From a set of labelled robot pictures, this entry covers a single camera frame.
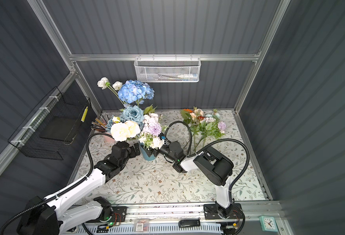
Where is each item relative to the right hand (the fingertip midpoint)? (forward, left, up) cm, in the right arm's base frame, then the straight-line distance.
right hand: (148, 141), depth 81 cm
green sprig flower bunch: (+22, -34, -14) cm, 43 cm away
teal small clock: (-36, -59, -17) cm, 72 cm away
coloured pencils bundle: (+16, +36, -5) cm, 39 cm away
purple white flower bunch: (-2, -6, +17) cm, 18 cm away
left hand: (0, +11, -3) cm, 11 cm away
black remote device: (-36, -22, -15) cm, 45 cm away
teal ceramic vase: (-7, +1, -2) cm, 7 cm away
